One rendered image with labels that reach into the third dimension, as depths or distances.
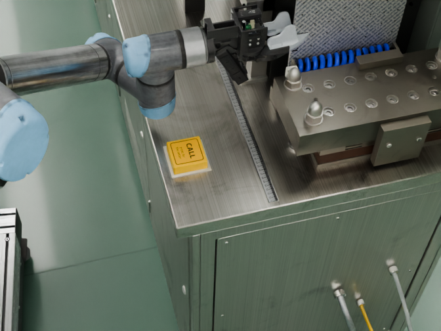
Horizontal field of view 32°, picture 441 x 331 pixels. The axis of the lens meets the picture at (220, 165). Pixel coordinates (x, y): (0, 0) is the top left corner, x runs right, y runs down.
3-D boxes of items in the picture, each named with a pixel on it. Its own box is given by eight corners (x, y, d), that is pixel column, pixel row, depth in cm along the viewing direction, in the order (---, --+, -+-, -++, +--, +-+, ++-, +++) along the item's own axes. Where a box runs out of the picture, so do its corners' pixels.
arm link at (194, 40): (186, 76, 146) (177, 48, 151) (210, 72, 147) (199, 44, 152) (186, 48, 140) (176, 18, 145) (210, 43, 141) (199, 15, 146)
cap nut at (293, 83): (281, 80, 152) (283, 64, 149) (298, 77, 153) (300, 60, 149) (287, 92, 150) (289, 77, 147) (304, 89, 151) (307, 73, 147)
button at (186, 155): (166, 149, 157) (166, 141, 156) (199, 142, 159) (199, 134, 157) (174, 175, 153) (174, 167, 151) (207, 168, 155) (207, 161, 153)
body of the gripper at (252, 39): (272, 28, 142) (209, 39, 140) (268, 61, 149) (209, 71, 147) (260, 2, 147) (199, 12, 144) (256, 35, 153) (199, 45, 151)
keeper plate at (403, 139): (369, 159, 156) (380, 123, 147) (415, 150, 158) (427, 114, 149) (374, 168, 154) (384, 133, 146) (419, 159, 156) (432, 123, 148)
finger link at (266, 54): (292, 51, 147) (248, 58, 146) (291, 57, 149) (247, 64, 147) (285, 35, 150) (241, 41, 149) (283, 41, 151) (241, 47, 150)
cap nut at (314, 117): (301, 113, 147) (304, 98, 143) (319, 110, 148) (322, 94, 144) (307, 127, 145) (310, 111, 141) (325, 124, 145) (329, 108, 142)
